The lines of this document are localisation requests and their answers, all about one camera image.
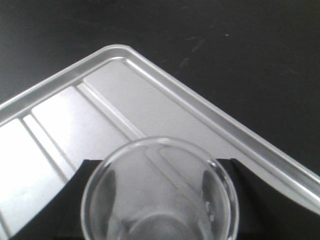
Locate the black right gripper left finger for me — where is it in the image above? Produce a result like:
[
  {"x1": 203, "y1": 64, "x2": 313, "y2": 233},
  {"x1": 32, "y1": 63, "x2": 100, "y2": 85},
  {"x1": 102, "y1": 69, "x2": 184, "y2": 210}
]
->
[{"x1": 11, "y1": 159, "x2": 101, "y2": 240}]

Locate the silver metal tray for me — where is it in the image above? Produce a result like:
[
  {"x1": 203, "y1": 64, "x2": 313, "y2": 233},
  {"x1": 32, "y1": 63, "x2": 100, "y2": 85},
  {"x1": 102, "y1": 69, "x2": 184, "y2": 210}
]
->
[{"x1": 0, "y1": 44, "x2": 320, "y2": 240}]

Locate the clear glass beaker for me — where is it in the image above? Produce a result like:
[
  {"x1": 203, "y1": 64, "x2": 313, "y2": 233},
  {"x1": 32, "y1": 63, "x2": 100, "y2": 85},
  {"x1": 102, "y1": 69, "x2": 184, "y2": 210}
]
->
[{"x1": 80, "y1": 137, "x2": 240, "y2": 240}]

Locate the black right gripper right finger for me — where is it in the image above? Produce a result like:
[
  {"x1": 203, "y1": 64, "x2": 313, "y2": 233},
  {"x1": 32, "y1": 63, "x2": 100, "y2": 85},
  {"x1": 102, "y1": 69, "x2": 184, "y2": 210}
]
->
[{"x1": 218, "y1": 158, "x2": 320, "y2": 240}]

